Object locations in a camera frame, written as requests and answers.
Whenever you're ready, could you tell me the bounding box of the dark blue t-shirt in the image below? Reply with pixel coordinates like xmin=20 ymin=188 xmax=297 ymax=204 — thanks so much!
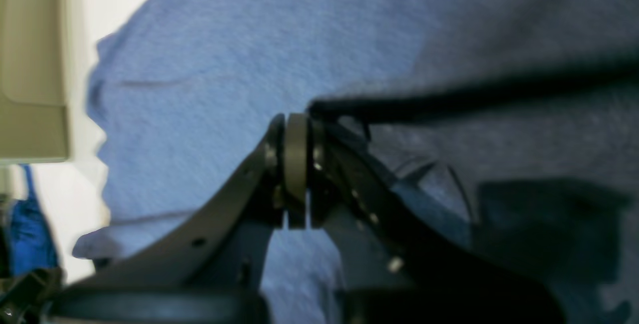
xmin=73 ymin=0 xmax=638 ymax=324

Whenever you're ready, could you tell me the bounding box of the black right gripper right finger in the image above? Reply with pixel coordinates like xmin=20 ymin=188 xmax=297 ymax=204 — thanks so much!
xmin=310 ymin=119 xmax=566 ymax=324

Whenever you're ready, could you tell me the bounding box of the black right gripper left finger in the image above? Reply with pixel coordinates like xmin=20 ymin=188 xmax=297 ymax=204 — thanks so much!
xmin=47 ymin=114 xmax=310 ymax=324

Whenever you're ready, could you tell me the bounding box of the grey right side partition panel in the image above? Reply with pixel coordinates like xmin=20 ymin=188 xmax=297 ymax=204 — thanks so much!
xmin=0 ymin=0 xmax=70 ymax=165

